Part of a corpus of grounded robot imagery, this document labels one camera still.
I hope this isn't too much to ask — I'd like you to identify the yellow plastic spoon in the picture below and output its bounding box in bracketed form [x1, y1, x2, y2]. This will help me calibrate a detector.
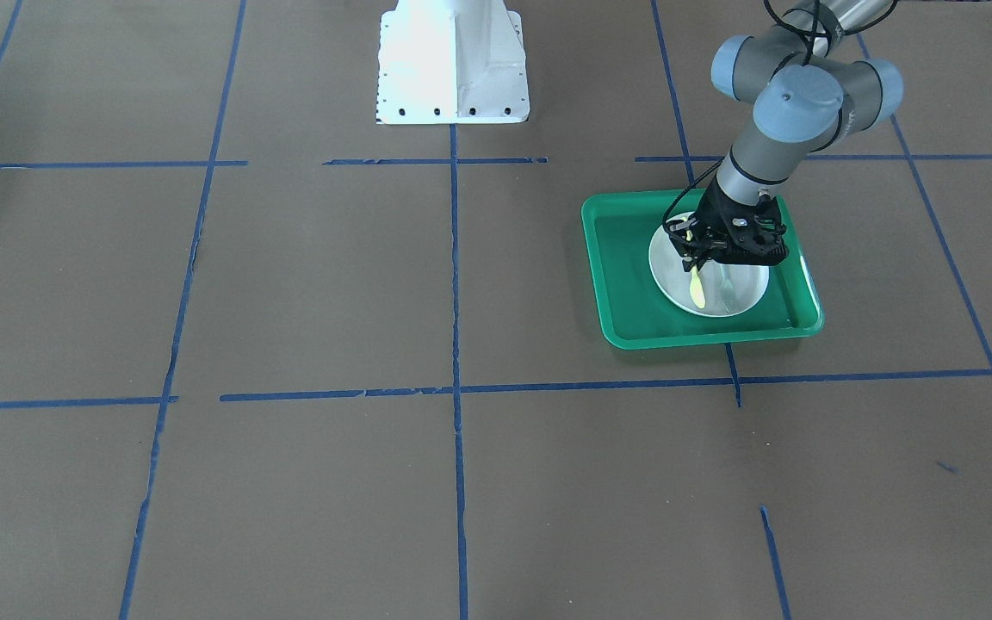
[685, 251, 706, 310]

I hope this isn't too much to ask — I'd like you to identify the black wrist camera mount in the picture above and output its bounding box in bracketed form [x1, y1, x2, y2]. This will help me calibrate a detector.
[716, 207, 791, 267]

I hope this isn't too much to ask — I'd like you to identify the pale green plastic fork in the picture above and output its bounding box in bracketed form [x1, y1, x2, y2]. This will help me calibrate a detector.
[719, 263, 741, 315]

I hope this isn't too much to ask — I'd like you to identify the white round plate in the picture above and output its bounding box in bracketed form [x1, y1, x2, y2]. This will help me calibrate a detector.
[647, 228, 769, 318]

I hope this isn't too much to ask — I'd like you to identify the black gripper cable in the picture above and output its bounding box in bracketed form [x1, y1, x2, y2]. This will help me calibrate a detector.
[661, 0, 833, 251]

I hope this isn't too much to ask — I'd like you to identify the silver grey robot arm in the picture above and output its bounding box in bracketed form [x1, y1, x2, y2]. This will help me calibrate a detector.
[660, 1, 904, 272]

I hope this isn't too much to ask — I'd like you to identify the green plastic tray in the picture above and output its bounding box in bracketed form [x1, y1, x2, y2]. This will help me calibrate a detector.
[581, 189, 824, 350]

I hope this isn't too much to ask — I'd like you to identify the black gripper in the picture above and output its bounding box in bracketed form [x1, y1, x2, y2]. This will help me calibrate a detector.
[674, 184, 768, 271]

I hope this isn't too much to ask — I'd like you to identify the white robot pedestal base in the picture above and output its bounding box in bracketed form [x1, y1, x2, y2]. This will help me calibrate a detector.
[375, 1, 531, 125]

